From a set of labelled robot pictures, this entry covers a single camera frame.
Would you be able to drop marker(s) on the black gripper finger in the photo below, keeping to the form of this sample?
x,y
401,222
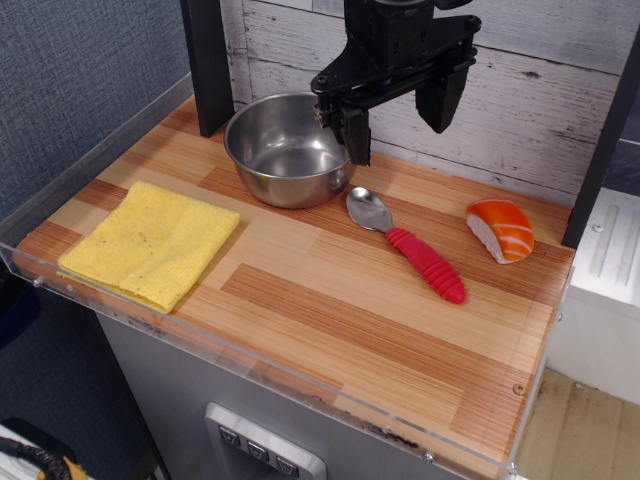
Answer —
x,y
350,127
438,98

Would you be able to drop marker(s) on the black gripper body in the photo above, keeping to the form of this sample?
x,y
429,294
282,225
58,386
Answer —
x,y
392,48

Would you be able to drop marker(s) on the yellow cloth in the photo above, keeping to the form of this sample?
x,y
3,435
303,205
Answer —
x,y
153,247

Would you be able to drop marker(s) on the stainless steel bowl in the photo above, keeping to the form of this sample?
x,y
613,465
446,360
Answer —
x,y
283,156

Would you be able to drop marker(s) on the toy salmon sushi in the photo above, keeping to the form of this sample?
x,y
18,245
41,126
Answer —
x,y
502,227

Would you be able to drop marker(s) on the white aluminium block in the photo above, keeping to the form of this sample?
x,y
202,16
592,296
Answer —
x,y
596,338

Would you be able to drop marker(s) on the clear acrylic table guard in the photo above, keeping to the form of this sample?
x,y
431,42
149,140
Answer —
x,y
310,291

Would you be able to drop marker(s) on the grey cabinet with dispenser panel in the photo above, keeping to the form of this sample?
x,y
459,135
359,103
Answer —
x,y
217,412

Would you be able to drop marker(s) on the yellow black object bottom left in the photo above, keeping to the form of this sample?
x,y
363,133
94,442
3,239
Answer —
x,y
50,465

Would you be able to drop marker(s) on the spoon with red handle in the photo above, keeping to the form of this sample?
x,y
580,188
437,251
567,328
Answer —
x,y
368,211

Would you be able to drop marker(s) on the black vertical post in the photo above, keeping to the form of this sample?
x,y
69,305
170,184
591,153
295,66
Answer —
x,y
206,45

